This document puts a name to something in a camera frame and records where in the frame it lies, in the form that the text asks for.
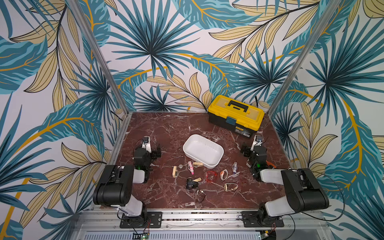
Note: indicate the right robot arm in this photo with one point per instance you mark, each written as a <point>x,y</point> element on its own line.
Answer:
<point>302,189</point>

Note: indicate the red translucent watch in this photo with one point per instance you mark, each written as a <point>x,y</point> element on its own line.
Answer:
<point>211,176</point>

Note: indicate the pink white watch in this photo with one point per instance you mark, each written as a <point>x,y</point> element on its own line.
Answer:
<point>191,167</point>

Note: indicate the aluminium front rail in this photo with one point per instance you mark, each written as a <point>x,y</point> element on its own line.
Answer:
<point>187,224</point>

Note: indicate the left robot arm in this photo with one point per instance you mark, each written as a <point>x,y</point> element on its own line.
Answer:
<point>115,185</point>

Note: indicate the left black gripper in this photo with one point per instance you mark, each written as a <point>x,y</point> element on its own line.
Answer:
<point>153,153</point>

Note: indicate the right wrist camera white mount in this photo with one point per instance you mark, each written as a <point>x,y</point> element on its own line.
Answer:
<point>258,141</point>

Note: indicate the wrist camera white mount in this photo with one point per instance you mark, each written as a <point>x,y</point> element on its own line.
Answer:
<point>258,141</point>
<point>146,144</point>

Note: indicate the white orange watch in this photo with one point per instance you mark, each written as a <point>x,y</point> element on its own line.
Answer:
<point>224,174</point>

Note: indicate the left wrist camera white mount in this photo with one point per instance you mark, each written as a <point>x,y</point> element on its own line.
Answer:
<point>146,144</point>

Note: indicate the beige watch near tray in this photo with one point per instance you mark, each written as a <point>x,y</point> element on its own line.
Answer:
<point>197,164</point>

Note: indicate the beige square-face watch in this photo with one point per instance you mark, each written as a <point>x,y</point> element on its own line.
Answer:
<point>230,187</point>

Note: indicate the yellow black plastic toolbox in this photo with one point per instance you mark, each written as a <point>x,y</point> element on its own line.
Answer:
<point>235,116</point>

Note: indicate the orange handled screwdriver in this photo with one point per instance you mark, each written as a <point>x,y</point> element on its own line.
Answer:
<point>271,165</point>

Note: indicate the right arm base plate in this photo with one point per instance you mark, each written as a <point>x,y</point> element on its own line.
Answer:
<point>257,219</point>

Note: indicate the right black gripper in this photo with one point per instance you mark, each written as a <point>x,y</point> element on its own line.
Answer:
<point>247,150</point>

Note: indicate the purple white watch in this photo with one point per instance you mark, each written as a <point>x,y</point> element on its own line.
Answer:
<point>235,167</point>

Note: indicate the white plastic storage tray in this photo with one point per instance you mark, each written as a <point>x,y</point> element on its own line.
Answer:
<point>203,150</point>

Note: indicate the brown leather gold watch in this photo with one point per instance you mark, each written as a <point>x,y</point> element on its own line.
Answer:
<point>199,196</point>

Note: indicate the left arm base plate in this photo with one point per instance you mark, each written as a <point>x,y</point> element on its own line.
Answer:
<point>152,220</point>

